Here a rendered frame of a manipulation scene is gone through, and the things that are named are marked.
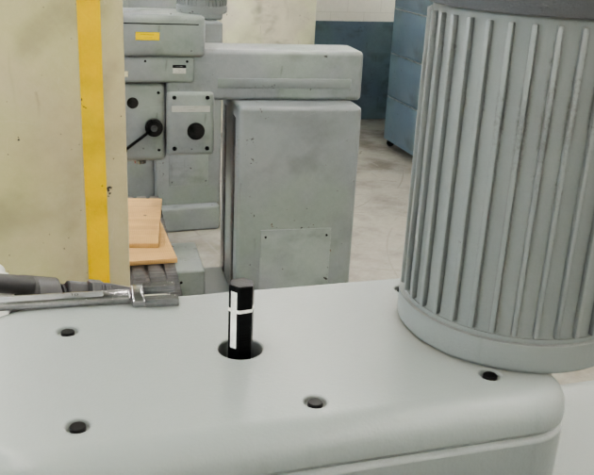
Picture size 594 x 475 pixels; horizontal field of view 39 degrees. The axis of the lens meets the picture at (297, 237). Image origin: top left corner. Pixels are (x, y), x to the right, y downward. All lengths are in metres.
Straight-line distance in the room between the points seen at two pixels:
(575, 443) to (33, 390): 0.51
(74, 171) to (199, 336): 1.73
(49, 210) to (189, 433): 1.89
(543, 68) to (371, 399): 0.27
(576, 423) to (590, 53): 0.42
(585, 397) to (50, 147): 1.75
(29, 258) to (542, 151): 2.01
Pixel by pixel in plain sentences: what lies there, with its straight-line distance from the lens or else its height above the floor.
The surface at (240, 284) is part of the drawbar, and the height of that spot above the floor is 1.95.
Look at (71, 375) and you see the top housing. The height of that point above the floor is 1.89.
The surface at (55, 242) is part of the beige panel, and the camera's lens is 2.47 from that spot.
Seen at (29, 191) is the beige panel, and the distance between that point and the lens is 2.42.
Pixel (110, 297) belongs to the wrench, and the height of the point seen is 1.90.
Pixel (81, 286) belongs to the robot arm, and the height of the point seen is 1.57.
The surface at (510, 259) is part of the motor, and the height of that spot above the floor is 1.98.
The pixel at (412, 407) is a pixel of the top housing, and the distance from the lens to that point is 0.63.
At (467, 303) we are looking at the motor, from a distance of 0.68.
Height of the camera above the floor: 2.22
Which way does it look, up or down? 20 degrees down
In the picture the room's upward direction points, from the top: 3 degrees clockwise
